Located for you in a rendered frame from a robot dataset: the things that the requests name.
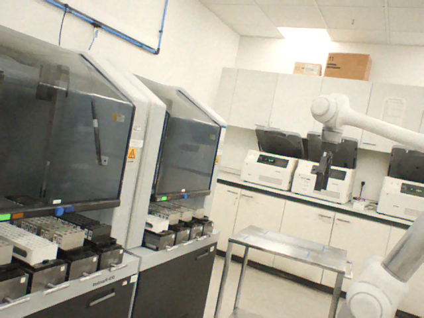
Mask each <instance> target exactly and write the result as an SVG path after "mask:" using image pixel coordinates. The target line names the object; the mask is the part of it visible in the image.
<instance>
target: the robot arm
mask: <svg viewBox="0 0 424 318"><path fill-rule="evenodd" d="M310 111H311V115H312V117H313V118H314V119H315V120H316V121H318V122H319V123H322V124H323V128H322V131H321V138H320V139H321V140H322V141H321V145H320V149H321V150H325V151H324V152H322V156H321V160H320V163H319V167H318V170H317V172H316V174H317V177H316V181H315V188H313V190H316V191H321V190H322V189H324V190H327V184H328V179H329V176H331V174H330V171H331V165H332V159H333V154H332V152H337V151H338V147H339V145H338V143H341V139H342V135H343V130H344V127H345V125H350V126H353V127H357V128H360V129H364V130H366V131H370V132H371V133H373V134H376V135H378V136H381V137H384V138H387V139H390V140H392V141H394V142H398V143H400V144H403V145H405V146H409V147H411V148H414V149H416V150H418V151H420V152H422V153H424V135H423V134H419V133H416V132H414V131H411V130H408V129H404V128H401V127H398V126H395V125H393V124H390V123H386V122H383V121H380V120H378V119H374V118H372V117H370V116H367V115H364V114H362V113H359V112H356V111H354V110H352V109H351V108H349V100H348V97H347V96H346V95H344V94H341V93H332V94H330V96H328V95H321V96H319V97H317V98H316V99H314V100H313V102H312V104H311V107H310ZM422 263H424V210H423V211H422V212H421V214H420V215H419V216H418V217H417V218H416V220H415V222H414V223H413V224H412V226H410V228H409V229H408V230H406V232H405V233H404V234H403V236H402V237H401V239H400V240H399V241H398V243H397V244H396V245H395V246H394V247H393V249H392V250H391V251H389V254H388V255H387V256H386V257H385V258H383V257H380V256H374V257H372V258H369V259H368V260H367V261H366V262H365V263H364V264H363V266H362V270H361V273H360V275H359V277H357V279H356V281H354V282H353V283H352V284H351V285H350V287H349V289H348V291H347V293H346V305H347V307H348V310H349V312H350V316H349V317H347V318H394V315H395V312H396V311H397V308H398V307H399V306H400V304H401V303H402V301H403V300H404V299H405V298H406V296H407V295H408V293H409V286H408V282H407V281H408V280H409V279H410V277H412V276H413V275H414V273H415V272H416V271H417V269H418V268H419V267H420V266H421V265H422Z"/></svg>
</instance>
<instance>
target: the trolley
mask: <svg viewBox="0 0 424 318"><path fill-rule="evenodd" d="M233 243H237V244H239V245H241V246H245V251H244V257H243V262H242V268H241V272H240V278H239V283H238V289H237V292H236V296H235V303H234V307H233V312H232V313H231V314H230V315H229V318H265V317H264V316H261V315H258V314H255V313H252V312H249V311H246V310H243V309H241V308H239V301H240V295H241V291H242V285H243V281H244V274H245V270H246V264H247V260H248V253H249V249H250V248H253V249H256V250H260V251H262V252H267V253H270V254H274V255H277V256H281V257H284V258H289V259H291V260H295V261H298V262H303V263H306V264H307V265H310V266H314V267H317V268H322V269H324V270H328V271H332V272H336V273H338V274H337V277H336V280H335V286H334V290H333V296H332V300H331V306H330V310H329V316H328V318H335V315H336V311H337V305H338V301H339V298H340V294H341V289H342V284H343V279H344V278H346V279H349V280H351V279H352V261H351V260H347V259H346V255H347V251H346V250H342V249H341V248H337V247H333V246H329V245H326V244H321V243H318V242H313V241H310V240H306V239H303V238H297V237H293V236H290V235H286V234H282V233H278V232H275V231H271V230H267V229H264V228H262V227H257V226H254V225H249V226H247V227H245V228H244V229H243V230H242V231H240V232H238V233H236V234H234V235H233V236H231V237H229V239H228V247H227V253H226V257H225V264H224V268H223V274H222V278H221V281H220V285H219V292H218V296H217V302H216V306H215V313H214V318H219V314H220V310H221V303H222V302H223V296H224V292H225V286H226V281H227V274H228V271H229V264H230V260H231V253H232V249H233ZM346 263H349V264H350V275H349V276H347V275H345V272H346Z"/></svg>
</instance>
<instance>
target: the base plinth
mask: <svg viewBox="0 0 424 318"><path fill-rule="evenodd" d="M226 253H227V252H225V251H223V250H219V249H217V250H216V253H215V254H216V255H219V256H223V257H226ZM231 260H234V261H235V262H239V263H241V264H242V262H243V257H241V256H237V255H234V254H231ZM246 265H247V266H250V267H253V268H257V269H259V270H263V271H265V272H268V273H271V274H275V275H277V276H280V277H283V278H287V279H289V280H293V282H297V283H299V284H303V285H305V286H309V287H311V288H315V289H316V290H321V291H323V292H327V293H330V294H333V290H334V288H332V287H329V286H326V285H323V284H318V283H317V282H314V281H312V280H308V279H306V278H302V277H299V276H296V275H294V274H290V273H288V272H284V271H282V270H279V269H276V268H273V267H270V266H266V265H263V264H260V263H257V262H256V261H253V260H249V259H248V260H247V264H246ZM346 293H347V292H345V291H342V290H341V294H340V297H342V298H345V299H346ZM394 316H396V317H400V318H422V317H419V316H416V315H412V314H410V313H407V312H404V311H401V310H400V309H397V311H396V312H395V315H394Z"/></svg>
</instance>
